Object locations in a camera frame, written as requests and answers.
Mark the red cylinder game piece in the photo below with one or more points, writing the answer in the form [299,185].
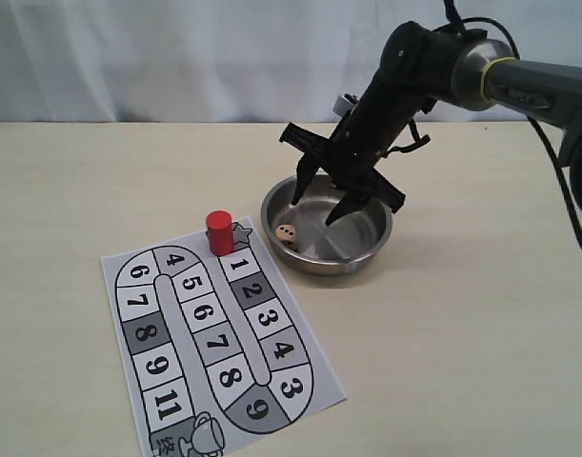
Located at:
[220,232]

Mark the white curtain backdrop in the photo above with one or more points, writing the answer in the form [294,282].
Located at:
[192,61]

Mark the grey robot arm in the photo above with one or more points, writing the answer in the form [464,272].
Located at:
[417,69]

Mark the wooden die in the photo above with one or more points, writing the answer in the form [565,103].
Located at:
[286,235]

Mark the stainless steel bowl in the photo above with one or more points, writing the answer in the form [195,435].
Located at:
[342,248]

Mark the paper game board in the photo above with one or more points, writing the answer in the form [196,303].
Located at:
[216,351]

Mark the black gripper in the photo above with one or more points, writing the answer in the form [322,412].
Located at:
[381,122]

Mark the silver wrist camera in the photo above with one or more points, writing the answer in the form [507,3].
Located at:
[344,104]

